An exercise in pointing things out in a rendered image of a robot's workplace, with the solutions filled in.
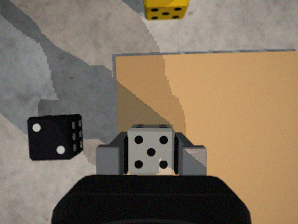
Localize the yellow die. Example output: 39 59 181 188
144 0 189 20

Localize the black die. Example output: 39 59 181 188
27 114 83 161

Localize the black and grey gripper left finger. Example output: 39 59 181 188
96 132 128 175

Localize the white die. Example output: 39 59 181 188
128 124 175 175

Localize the tan mat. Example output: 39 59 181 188
116 51 298 224

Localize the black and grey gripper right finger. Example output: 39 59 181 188
174 132 207 175

